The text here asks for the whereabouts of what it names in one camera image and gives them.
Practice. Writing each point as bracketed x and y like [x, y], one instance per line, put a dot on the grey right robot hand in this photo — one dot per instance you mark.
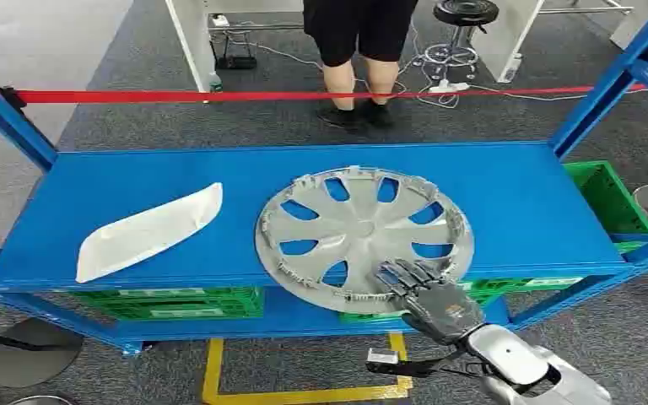
[441, 310]

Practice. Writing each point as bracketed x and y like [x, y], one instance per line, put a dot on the silver plastic wheel hubcap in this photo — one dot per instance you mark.
[357, 230]

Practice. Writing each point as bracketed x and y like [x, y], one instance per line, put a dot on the blue metal shelf rack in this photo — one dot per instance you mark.
[497, 190]

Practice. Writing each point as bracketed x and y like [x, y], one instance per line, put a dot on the yellow floor tape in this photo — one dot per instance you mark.
[215, 374]

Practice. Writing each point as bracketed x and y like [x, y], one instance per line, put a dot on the white desk leg panel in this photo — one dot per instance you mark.
[192, 39]
[505, 39]

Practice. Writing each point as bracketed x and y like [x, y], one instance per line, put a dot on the person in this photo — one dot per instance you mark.
[357, 33]

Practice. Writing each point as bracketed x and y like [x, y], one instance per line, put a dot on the black round stool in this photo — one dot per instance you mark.
[465, 11]

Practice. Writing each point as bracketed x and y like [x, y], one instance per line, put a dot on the white plastic car trim part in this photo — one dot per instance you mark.
[145, 235]

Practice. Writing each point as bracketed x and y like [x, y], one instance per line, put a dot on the black box device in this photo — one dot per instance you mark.
[236, 62]

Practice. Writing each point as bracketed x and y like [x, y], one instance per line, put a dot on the red barrier tape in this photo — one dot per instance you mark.
[190, 96]

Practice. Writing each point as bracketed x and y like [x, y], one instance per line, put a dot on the black stanchion head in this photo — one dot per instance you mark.
[11, 98]

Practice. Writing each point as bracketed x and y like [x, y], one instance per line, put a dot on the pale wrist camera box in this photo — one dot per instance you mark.
[382, 356]

